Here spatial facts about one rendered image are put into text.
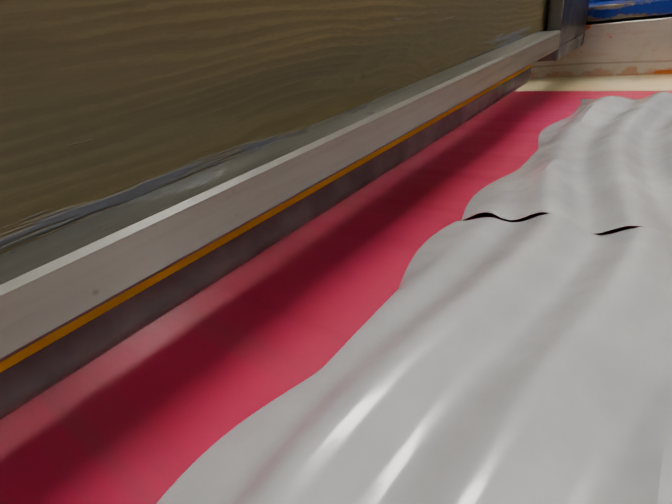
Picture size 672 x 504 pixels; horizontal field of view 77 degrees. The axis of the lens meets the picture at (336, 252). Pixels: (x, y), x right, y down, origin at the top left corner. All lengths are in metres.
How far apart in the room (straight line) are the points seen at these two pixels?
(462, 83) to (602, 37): 0.22
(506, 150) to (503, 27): 0.06
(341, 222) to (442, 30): 0.08
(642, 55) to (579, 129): 0.16
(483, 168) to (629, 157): 0.05
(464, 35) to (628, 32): 0.19
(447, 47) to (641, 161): 0.08
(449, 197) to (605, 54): 0.24
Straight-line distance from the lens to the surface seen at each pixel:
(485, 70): 0.19
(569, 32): 0.34
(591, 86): 0.35
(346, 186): 0.15
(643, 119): 0.24
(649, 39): 0.38
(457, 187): 0.17
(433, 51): 0.18
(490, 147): 0.22
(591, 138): 0.22
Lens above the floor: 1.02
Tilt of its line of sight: 29 degrees down
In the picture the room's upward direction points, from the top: 9 degrees counter-clockwise
